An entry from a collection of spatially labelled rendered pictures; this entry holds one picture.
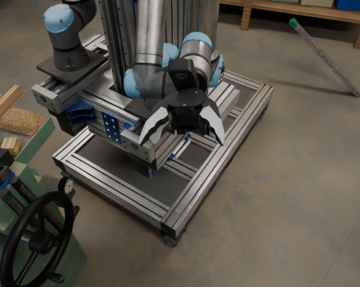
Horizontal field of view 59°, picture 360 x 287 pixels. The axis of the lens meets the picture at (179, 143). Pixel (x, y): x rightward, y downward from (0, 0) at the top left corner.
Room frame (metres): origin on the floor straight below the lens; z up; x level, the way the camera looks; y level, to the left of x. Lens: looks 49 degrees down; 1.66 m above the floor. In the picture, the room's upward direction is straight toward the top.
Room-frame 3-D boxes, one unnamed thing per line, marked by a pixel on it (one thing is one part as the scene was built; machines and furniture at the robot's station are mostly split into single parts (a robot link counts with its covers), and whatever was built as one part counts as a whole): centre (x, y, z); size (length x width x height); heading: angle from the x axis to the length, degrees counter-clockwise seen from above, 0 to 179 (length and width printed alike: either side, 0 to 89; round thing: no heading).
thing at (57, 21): (1.21, 0.48, 0.98); 0.13 x 0.12 x 0.14; 162
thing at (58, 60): (1.21, 0.48, 0.87); 0.15 x 0.15 x 0.10
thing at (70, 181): (0.66, 0.43, 0.65); 0.06 x 0.04 x 0.08; 162
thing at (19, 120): (0.75, 0.53, 0.92); 0.14 x 0.09 x 0.04; 72
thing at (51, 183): (0.68, 0.49, 0.58); 0.12 x 0.08 x 0.08; 72
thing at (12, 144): (0.63, 0.52, 0.92); 0.04 x 0.04 x 0.03; 3
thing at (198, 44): (0.66, -0.04, 1.21); 0.11 x 0.08 x 0.09; 173
